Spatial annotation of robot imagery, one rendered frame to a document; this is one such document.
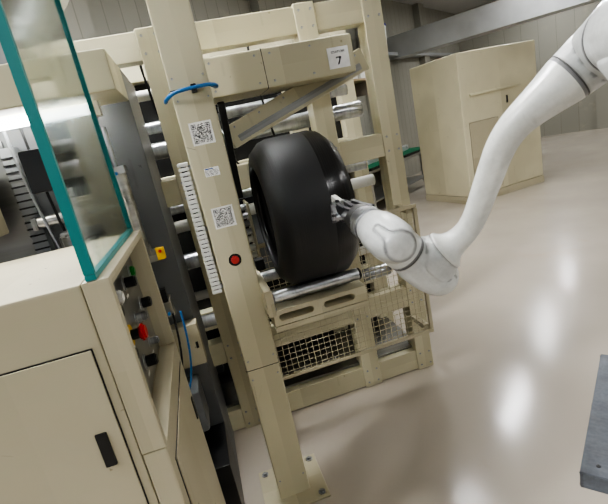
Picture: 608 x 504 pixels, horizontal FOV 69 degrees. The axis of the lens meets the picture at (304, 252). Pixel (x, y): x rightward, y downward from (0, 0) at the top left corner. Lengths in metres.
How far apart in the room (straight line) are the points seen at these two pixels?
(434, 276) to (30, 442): 0.89
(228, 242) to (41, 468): 0.89
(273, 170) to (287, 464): 1.20
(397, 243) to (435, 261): 0.14
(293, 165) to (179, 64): 0.48
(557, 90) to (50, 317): 1.01
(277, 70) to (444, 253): 1.10
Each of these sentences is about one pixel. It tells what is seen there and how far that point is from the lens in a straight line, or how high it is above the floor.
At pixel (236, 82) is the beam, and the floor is 1.68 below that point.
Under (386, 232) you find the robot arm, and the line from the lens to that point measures 0.97.
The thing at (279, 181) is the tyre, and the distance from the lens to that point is 1.44.
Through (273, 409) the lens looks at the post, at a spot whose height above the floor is 0.43.
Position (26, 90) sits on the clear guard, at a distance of 0.87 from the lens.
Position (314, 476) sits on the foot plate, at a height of 0.01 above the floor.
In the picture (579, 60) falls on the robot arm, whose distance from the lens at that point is 0.99.
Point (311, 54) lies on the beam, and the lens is 1.93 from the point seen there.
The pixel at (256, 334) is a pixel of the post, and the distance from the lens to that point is 1.71.
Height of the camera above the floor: 1.45
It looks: 15 degrees down
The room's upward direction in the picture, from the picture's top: 12 degrees counter-clockwise
